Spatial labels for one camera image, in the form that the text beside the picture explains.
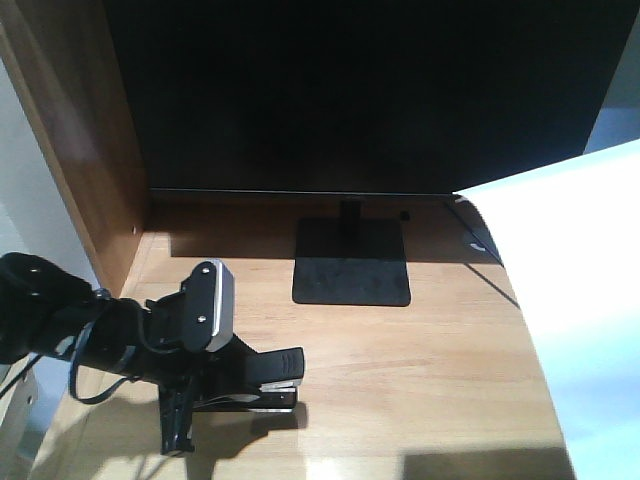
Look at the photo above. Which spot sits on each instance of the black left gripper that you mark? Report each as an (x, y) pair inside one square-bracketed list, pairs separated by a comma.
[(144, 344)]

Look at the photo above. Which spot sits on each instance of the black stapler with orange tab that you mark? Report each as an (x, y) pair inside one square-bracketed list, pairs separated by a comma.
[(260, 380)]

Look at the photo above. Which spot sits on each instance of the white paper sheet stack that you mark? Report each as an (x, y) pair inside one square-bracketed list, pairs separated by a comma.
[(568, 237)]

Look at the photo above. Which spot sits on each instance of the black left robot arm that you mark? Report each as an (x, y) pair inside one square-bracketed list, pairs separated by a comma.
[(43, 311)]

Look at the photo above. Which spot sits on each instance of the wooden desk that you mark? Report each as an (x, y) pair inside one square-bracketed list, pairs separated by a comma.
[(446, 387)]

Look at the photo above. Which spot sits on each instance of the wooden armchair with grey cushion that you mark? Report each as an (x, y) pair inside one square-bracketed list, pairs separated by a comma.
[(16, 406)]

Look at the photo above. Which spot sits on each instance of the black monitor stand base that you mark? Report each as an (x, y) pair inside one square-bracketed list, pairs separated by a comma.
[(350, 260)]

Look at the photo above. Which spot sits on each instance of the black computer monitor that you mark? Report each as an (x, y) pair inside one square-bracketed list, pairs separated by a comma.
[(366, 97)]

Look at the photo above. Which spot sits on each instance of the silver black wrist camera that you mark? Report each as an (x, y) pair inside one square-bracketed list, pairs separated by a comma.
[(208, 311)]

